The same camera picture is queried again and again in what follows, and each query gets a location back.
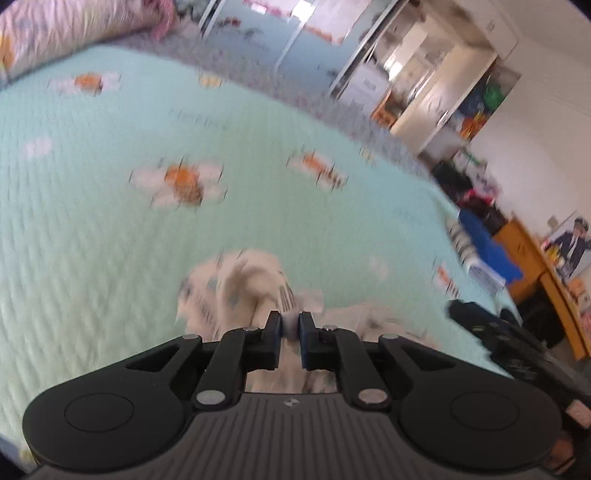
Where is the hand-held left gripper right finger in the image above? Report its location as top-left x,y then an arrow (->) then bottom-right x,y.
299,311 -> 462,411

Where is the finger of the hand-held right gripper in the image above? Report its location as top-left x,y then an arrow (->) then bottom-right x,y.
445,299 -> 485,333

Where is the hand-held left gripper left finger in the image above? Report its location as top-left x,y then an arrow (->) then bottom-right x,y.
122,311 -> 282,411

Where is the white printed garment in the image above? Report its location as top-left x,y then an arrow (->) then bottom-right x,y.
175,249 -> 444,395

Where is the dark clothes pile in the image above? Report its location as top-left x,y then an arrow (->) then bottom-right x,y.
431,159 -> 509,236

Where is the blue folded cloth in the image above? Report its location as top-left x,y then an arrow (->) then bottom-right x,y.
459,208 -> 525,284

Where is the wooden desk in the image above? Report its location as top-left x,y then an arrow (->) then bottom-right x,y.
494,217 -> 591,361

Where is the green bee print bedspread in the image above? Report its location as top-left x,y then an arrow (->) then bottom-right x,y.
0,41 -> 518,462

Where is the cream door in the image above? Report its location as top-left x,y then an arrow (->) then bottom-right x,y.
392,46 -> 497,153

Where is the shelf with colourful things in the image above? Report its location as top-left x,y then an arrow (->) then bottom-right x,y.
455,69 -> 522,144

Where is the small wooden shelf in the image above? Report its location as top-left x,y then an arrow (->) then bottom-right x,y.
372,90 -> 402,130

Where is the white drawer cabinet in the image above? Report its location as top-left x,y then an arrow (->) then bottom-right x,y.
339,62 -> 389,112

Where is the pink checked cloth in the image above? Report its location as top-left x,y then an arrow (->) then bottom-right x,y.
143,0 -> 178,40

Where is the floral pillow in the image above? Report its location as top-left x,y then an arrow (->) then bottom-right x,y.
0,0 -> 176,84

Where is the wall poster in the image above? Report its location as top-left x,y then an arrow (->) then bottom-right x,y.
542,215 -> 591,282

